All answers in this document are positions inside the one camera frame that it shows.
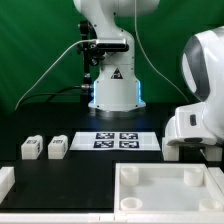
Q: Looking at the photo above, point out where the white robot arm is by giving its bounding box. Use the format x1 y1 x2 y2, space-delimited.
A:
73 0 160 117

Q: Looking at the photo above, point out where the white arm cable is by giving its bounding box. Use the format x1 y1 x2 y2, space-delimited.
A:
133 0 190 104

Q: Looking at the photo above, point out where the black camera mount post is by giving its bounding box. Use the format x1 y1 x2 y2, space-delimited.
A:
76 20 130 108

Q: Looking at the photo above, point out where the grey camera cable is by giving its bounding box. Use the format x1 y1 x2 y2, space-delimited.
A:
14 38 98 111

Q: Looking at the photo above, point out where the white square tabletop part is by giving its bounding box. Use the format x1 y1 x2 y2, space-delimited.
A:
114 163 224 214

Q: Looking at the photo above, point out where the right white obstacle rail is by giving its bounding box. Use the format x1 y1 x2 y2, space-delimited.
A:
209 167 224 193

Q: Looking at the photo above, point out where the white tag calibration sheet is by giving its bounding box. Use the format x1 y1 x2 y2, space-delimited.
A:
70 132 160 151

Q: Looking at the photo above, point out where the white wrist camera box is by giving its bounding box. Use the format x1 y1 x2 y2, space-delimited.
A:
164 102 224 146

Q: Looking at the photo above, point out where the black base cable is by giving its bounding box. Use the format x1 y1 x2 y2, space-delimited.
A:
19 84 94 107

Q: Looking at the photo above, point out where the left white obstacle block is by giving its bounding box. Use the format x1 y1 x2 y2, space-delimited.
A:
0 167 15 204

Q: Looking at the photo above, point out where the front white obstacle bar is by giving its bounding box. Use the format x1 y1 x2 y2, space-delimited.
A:
0 212 224 224

